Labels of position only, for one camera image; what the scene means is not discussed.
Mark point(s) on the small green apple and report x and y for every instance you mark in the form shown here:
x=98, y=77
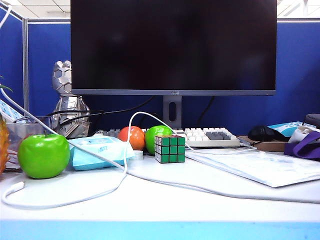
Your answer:
x=153, y=137

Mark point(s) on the orange fruit beside keyboard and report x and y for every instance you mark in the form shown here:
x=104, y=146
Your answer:
x=137, y=140

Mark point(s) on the Rubik's cube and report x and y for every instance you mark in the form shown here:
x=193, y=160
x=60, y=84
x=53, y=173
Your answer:
x=171, y=149

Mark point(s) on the small white tape roll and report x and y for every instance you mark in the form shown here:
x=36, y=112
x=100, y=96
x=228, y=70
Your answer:
x=138, y=155

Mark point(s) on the white and grey keyboard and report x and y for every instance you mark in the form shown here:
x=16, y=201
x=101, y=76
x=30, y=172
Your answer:
x=200, y=136

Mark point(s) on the black AOC computer monitor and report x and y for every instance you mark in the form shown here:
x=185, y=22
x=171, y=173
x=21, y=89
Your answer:
x=172, y=45

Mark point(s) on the light blue wet wipes pack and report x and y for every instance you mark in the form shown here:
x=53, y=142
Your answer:
x=85, y=163

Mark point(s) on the silver faceted figurine statue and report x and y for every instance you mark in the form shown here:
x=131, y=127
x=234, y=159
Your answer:
x=72, y=107

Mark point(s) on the black computer mouse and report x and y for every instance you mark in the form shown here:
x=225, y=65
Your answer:
x=260, y=133

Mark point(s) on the brown cardboard sheet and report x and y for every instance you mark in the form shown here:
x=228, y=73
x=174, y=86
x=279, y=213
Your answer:
x=273, y=145

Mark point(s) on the clear plastic document bag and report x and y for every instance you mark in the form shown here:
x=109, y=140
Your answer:
x=270, y=167

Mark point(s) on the large green apple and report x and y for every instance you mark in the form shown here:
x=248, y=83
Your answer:
x=43, y=157

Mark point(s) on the teal and white packet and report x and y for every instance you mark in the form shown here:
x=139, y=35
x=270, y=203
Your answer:
x=288, y=125

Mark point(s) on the white cup-shaped object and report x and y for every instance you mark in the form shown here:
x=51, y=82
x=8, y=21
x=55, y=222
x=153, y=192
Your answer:
x=298, y=134

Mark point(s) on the clear glass bowl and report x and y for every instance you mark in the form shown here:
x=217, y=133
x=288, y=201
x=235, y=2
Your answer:
x=15, y=140

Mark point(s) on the white power strip blue sockets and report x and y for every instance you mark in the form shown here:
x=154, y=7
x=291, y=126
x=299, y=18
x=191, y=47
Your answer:
x=10, y=112

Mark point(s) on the dark grey case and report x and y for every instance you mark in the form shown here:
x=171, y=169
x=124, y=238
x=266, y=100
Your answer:
x=314, y=119

